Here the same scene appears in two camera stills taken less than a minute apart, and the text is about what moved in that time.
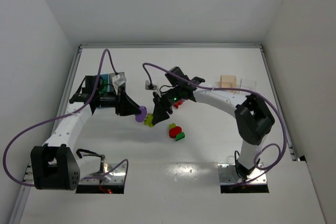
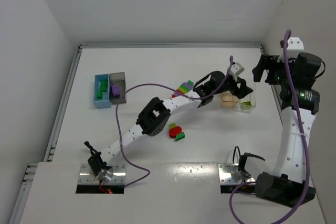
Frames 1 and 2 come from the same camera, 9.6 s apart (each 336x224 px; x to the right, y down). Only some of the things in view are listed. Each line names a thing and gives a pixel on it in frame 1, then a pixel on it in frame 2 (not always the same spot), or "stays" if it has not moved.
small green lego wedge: (179, 136) stays
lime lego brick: (172, 126) stays
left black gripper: (120, 102) → (239, 85)
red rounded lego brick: (174, 131) stays
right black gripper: (163, 103) → (266, 67)
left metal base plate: (116, 177) stays
